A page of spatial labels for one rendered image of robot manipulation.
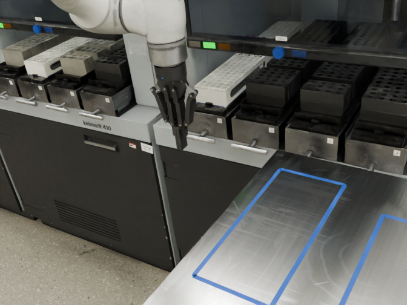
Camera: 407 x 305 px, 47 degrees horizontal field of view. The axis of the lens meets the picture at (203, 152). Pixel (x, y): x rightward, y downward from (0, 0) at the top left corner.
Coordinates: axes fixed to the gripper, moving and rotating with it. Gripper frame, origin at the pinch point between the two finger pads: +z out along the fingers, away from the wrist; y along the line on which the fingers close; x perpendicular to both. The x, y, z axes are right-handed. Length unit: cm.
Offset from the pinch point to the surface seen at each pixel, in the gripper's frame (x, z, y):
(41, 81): -13, -2, 65
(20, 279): 11, 80, 85
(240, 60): -36.8, -6.8, 0.6
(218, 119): -11.8, 0.3, -4.9
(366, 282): 31, -2, -54
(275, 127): -11.8, -0.2, -21.5
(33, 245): -6, 80, 96
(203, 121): -11.9, 2.0, 0.2
